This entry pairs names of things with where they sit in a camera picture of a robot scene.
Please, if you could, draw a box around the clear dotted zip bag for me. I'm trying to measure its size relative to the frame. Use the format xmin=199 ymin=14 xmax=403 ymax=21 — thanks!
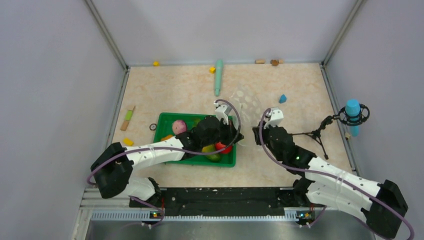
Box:
xmin=229 ymin=84 xmax=264 ymax=148

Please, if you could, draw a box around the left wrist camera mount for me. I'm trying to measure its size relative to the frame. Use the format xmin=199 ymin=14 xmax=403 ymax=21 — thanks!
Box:
xmin=214 ymin=102 xmax=233 ymax=125

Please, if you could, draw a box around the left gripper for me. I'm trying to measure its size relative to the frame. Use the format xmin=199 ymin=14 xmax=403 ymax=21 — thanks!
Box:
xmin=202 ymin=117 xmax=244 ymax=148

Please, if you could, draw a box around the orange green mango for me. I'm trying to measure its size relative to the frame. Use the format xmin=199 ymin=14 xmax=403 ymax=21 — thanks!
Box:
xmin=202 ymin=144 xmax=223 ymax=163

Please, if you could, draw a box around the green plastic tray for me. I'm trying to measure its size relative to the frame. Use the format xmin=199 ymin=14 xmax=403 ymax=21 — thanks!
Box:
xmin=153 ymin=112 xmax=237 ymax=168

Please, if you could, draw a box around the yellow lego brick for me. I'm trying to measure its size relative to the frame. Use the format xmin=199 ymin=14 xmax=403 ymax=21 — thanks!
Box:
xmin=122 ymin=137 xmax=134 ymax=147

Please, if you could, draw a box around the red tomato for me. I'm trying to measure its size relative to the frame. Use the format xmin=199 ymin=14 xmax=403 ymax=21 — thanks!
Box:
xmin=214 ymin=142 xmax=233 ymax=155

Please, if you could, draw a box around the purple white onion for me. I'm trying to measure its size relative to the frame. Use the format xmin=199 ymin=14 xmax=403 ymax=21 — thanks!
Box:
xmin=171 ymin=119 xmax=188 ymax=135

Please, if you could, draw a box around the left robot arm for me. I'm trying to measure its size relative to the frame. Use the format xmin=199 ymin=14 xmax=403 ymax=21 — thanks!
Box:
xmin=87 ymin=115 xmax=244 ymax=207

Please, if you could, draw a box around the blue plastic piece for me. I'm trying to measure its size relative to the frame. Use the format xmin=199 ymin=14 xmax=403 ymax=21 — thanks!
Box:
xmin=278 ymin=94 xmax=287 ymax=104

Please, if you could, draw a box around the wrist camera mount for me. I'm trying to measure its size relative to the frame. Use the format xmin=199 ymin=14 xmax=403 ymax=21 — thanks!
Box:
xmin=263 ymin=107 xmax=284 ymax=129
xmin=214 ymin=102 xmax=233 ymax=125

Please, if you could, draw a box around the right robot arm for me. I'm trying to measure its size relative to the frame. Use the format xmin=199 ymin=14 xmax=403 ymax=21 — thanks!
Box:
xmin=252 ymin=126 xmax=411 ymax=239

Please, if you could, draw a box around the brown wooden piece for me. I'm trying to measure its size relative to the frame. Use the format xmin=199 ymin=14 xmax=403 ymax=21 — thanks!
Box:
xmin=270 ymin=59 xmax=280 ymax=67

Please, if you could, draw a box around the wooden green block stick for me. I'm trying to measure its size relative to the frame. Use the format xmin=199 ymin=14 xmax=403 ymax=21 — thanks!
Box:
xmin=120 ymin=105 xmax=136 ymax=131

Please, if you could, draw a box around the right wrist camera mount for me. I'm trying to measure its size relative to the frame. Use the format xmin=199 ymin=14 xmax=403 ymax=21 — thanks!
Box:
xmin=263 ymin=107 xmax=284 ymax=129

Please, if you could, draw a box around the blue microphone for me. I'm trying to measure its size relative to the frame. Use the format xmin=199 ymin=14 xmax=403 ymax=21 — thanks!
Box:
xmin=345 ymin=99 xmax=361 ymax=137

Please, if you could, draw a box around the wooden cork cylinder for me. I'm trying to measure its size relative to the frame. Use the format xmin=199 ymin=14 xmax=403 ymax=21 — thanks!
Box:
xmin=255 ymin=59 xmax=266 ymax=65

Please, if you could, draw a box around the mint green marker pen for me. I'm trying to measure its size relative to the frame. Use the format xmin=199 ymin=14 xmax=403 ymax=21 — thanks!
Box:
xmin=214 ymin=59 xmax=224 ymax=97

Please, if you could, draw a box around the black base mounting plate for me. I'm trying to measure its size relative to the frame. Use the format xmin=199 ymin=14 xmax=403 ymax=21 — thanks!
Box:
xmin=149 ymin=187 xmax=316 ymax=217

